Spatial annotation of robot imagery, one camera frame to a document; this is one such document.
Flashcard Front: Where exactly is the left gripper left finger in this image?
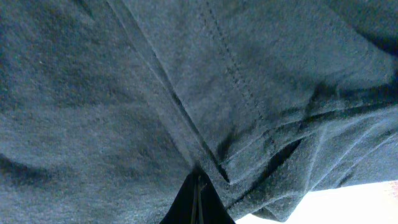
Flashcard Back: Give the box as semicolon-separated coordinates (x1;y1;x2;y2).
160;170;197;224

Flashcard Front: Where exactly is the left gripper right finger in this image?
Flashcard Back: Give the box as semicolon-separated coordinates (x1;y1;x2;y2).
197;172;235;224

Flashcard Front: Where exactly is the dark green t-shirt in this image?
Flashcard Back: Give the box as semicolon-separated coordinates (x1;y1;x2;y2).
1;0;397;223

